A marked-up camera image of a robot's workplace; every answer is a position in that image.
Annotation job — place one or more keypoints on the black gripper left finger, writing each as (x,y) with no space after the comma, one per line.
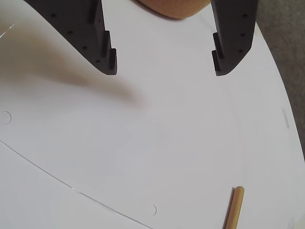
(78,28)

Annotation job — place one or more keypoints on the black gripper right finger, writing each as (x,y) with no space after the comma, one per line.
(236,35)

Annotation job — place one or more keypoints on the brown pen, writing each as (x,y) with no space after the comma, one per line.
(234,210)

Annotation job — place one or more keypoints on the brown cork pen holder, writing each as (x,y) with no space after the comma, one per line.
(171,9)

